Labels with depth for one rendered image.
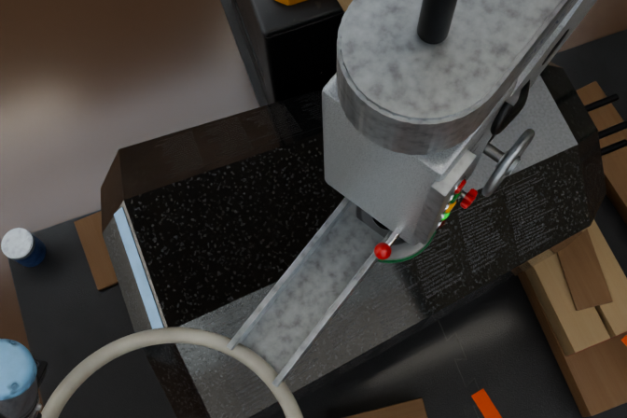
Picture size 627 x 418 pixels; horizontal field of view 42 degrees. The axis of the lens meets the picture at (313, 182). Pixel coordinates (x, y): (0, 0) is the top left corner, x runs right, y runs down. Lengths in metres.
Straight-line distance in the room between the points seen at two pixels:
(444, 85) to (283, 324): 0.72
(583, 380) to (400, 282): 0.85
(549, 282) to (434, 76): 1.55
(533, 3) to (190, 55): 2.00
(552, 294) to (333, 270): 1.05
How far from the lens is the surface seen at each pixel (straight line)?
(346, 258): 1.61
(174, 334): 1.57
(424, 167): 1.15
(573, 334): 2.51
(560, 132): 2.00
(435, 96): 1.02
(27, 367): 1.19
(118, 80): 2.97
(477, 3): 1.09
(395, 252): 1.80
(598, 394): 2.61
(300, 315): 1.59
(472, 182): 1.91
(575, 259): 2.54
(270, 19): 2.14
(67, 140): 2.93
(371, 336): 1.99
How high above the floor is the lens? 2.59
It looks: 72 degrees down
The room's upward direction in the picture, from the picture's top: 4 degrees counter-clockwise
